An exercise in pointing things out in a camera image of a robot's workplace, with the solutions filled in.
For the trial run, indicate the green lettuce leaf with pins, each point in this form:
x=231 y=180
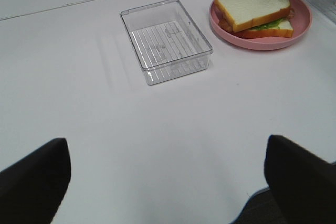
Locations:
x=268 y=25

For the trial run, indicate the left clear plastic tray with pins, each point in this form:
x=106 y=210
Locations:
x=167 y=42

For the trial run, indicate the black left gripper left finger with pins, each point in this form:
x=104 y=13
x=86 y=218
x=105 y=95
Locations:
x=33 y=188

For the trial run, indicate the bread slice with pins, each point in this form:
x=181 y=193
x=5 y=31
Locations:
x=245 y=14
x=284 y=29

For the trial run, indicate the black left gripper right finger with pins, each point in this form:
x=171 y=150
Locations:
x=302 y=184

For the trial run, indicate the bacon strip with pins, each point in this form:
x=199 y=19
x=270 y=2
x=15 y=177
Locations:
x=291 y=14
x=225 y=25

